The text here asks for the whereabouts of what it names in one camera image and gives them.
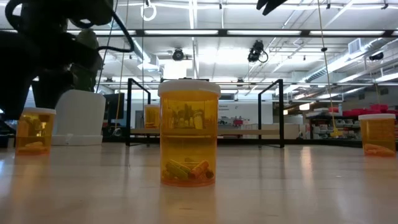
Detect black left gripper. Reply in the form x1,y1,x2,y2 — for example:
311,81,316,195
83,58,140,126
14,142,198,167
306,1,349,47
0,29,105,121

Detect amber pill bottle white cap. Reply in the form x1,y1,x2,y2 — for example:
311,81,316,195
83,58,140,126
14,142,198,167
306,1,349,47
358,113,397,157
157,79,222,187
144,104,161,129
15,107,57,156

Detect white plant pot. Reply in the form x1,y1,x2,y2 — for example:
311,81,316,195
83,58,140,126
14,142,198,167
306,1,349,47
51,89,107,146

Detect green cactus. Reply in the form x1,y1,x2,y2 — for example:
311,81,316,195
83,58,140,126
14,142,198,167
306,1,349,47
75,29,101,91

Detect black background monitor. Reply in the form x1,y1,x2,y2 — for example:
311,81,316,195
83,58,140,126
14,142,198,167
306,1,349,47
103,92,126,129

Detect black overhead rig beam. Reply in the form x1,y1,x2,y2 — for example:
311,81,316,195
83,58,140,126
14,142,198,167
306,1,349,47
67,28,398,39

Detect storage rack with bins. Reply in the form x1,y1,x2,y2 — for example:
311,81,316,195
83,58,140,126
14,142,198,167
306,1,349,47
306,104,398,141

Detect black camera with cable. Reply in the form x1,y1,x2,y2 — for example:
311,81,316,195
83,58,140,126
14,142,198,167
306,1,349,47
247,39,269,63

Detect silver ventilation duct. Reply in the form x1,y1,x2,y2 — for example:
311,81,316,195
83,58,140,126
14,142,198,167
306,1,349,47
303,57,355,84

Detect black round overhead camera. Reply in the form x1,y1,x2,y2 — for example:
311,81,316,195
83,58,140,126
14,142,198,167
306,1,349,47
172,47,186,62

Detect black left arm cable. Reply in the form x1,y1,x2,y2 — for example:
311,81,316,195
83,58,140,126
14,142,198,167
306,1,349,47
96,11,136,54

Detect white hanging cable ring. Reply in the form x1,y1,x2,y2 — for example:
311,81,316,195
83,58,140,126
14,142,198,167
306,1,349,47
140,0,157,22

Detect wooden shelf black metal frame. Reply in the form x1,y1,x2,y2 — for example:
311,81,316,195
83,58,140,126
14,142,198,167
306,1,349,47
125,77,285,149

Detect yellow hanging cable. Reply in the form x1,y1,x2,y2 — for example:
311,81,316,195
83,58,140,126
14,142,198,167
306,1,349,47
316,0,343,139

